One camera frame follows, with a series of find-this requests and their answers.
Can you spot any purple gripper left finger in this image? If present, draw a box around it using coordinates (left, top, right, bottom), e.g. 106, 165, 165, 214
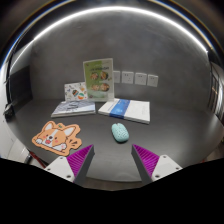
45, 145, 95, 186

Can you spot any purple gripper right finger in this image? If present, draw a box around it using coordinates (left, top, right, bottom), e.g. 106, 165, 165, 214
131, 144, 182, 185

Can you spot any corgi-shaped orange mouse pad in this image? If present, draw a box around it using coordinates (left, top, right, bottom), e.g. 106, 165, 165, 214
32, 121, 82, 156

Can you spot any teal computer mouse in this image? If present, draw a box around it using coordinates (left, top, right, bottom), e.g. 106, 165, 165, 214
111, 123, 129, 143

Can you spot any white and blue book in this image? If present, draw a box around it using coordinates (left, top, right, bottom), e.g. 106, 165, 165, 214
98, 98, 150, 124

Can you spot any grey patterned book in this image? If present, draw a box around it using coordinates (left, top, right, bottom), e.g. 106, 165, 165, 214
51, 100, 96, 117

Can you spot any small colourful illustrated card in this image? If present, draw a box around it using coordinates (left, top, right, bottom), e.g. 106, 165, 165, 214
64, 82, 87, 101

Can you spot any black monitor at left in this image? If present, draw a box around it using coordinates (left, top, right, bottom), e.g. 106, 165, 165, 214
7, 66, 33, 110

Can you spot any green standing food booklet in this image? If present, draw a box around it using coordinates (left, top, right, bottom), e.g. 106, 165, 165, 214
83, 58, 114, 102

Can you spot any white wall socket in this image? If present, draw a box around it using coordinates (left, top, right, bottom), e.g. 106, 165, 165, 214
121, 71, 134, 84
147, 75, 159, 87
135, 73, 147, 85
113, 71, 121, 83

